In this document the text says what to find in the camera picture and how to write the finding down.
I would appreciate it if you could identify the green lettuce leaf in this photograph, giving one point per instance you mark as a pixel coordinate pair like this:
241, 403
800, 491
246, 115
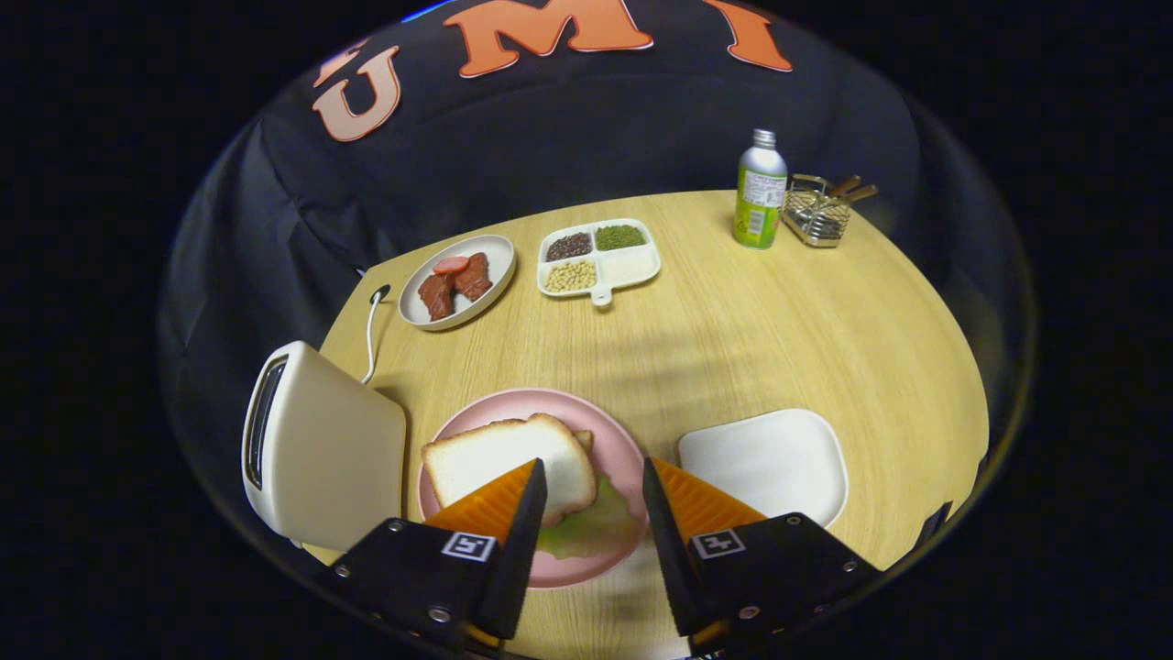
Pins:
596, 532

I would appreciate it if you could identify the red sausage slice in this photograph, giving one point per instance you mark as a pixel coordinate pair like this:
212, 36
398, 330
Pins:
451, 265

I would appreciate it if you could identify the silver green bottle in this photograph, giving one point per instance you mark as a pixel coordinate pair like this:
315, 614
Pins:
761, 197

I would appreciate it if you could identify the pile of green beans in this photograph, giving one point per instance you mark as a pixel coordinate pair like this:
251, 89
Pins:
619, 237

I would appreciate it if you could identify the white square plate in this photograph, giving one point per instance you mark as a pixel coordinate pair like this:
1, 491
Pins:
770, 458

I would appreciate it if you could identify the brown meat piece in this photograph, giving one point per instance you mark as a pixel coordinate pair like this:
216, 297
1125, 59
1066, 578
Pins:
474, 276
437, 295

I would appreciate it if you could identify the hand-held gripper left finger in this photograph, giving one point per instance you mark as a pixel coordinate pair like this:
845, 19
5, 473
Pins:
522, 550

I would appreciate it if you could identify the toasted bread slice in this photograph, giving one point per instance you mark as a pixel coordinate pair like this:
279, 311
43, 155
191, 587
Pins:
486, 454

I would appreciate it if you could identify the white divided dish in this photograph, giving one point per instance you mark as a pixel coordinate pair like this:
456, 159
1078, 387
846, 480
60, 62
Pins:
632, 266

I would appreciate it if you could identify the pink round plate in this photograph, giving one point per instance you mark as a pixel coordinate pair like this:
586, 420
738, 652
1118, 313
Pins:
550, 408

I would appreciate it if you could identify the white toaster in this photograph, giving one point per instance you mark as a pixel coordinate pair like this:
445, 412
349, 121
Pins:
330, 458

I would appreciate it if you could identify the pile of yellow soybeans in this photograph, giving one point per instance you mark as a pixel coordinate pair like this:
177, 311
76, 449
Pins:
570, 276

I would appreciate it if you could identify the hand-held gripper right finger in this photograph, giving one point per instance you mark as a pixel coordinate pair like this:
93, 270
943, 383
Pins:
669, 550

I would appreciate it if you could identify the grey round plate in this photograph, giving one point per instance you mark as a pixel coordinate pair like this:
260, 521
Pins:
499, 252

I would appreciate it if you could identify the pile of dark red beans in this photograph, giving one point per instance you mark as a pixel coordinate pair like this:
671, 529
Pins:
569, 246

